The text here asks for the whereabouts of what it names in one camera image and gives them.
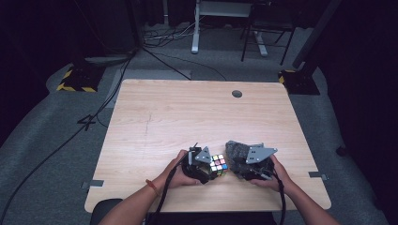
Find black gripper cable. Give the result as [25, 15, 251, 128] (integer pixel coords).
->
[270, 170, 287, 225]
[145, 152, 192, 225]

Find multicoloured puzzle cube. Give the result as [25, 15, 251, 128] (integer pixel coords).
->
[208, 153, 229, 177]

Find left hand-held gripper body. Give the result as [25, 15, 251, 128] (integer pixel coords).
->
[181, 142, 218, 186]

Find long black floor cable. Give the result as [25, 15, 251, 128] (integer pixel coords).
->
[0, 51, 135, 225]

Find grey tape strip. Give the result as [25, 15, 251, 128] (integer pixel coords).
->
[308, 171, 329, 182]
[81, 179, 105, 190]

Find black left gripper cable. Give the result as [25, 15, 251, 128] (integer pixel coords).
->
[145, 152, 192, 225]

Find small black floor object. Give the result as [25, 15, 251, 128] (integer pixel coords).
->
[335, 144, 348, 158]

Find person's left hand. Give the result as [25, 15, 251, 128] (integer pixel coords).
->
[159, 149, 203, 190]

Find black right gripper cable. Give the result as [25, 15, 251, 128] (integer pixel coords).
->
[270, 170, 287, 225]

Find red string bracelet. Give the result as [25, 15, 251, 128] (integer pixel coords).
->
[145, 178, 161, 198]

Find short black floor cable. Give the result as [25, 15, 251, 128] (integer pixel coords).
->
[142, 46, 192, 82]

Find person's black clothing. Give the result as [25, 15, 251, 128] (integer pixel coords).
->
[145, 211, 278, 225]

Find bundle of floor cables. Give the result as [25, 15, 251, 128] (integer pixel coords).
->
[142, 15, 205, 50]

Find grey fluffy cloth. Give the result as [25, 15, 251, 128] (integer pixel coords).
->
[224, 140, 252, 181]

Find white desk frame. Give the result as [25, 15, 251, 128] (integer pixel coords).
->
[191, 0, 269, 58]

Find person's right hand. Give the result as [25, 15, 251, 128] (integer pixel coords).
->
[250, 154, 297, 192]

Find black yellow striped stand base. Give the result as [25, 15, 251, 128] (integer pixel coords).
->
[278, 68, 321, 96]
[55, 64, 106, 93]

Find black metal chair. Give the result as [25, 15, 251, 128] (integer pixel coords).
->
[239, 0, 297, 66]

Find grey slanted metal post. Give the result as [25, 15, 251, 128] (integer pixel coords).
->
[292, 0, 342, 69]

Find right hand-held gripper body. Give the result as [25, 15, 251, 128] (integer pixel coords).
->
[240, 142, 279, 182]

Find grey flat stand foot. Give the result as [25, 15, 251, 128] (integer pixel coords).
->
[84, 53, 134, 67]

